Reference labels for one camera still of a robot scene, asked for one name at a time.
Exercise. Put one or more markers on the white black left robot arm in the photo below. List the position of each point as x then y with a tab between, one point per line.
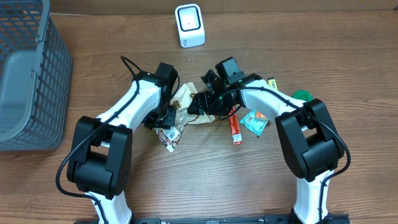
100	159

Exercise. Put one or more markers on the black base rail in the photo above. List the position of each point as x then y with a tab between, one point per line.
266	219

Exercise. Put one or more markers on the teal tissue packet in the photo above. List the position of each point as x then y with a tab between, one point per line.
253	123

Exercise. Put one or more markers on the green lid jar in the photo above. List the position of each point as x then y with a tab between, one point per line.
303	95

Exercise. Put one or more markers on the orange snack packet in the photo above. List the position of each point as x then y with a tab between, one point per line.
260	116

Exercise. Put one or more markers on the white barcode scanner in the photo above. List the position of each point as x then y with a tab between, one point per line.
190	25

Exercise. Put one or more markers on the red snack bar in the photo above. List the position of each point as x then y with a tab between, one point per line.
235	128

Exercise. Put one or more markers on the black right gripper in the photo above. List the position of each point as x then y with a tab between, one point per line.
200	101

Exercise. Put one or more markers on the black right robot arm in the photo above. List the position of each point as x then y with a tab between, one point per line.
310	143

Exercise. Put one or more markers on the yellow highlighter black cap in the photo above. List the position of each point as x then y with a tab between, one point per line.
272	83

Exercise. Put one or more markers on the grey plastic mesh basket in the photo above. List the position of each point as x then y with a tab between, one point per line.
36	76

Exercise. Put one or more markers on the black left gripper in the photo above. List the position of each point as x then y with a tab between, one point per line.
162	119

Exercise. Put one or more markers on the brown transparent snack bag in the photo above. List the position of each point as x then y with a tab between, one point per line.
182	100

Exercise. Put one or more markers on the white patterned wrapper packet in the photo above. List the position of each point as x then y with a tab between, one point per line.
169	137

